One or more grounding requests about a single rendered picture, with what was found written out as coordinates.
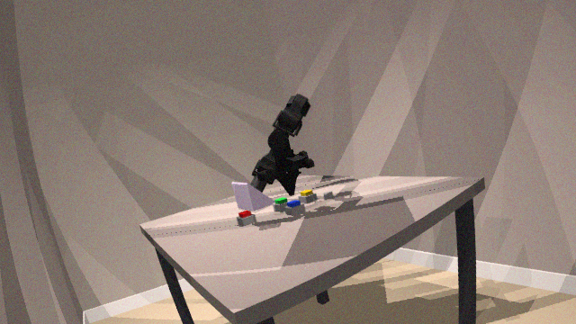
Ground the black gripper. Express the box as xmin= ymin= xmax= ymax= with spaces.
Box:
xmin=257 ymin=147 xmax=315 ymax=196

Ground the red button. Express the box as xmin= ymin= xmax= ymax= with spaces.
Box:
xmin=236 ymin=211 xmax=257 ymax=226

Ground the yellow button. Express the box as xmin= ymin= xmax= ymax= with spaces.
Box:
xmin=298 ymin=190 xmax=318 ymax=204

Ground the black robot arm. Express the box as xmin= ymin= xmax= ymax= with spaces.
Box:
xmin=250 ymin=94 xmax=311 ymax=193

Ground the blue button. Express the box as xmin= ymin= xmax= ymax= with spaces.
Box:
xmin=284 ymin=201 xmax=306 ymax=216

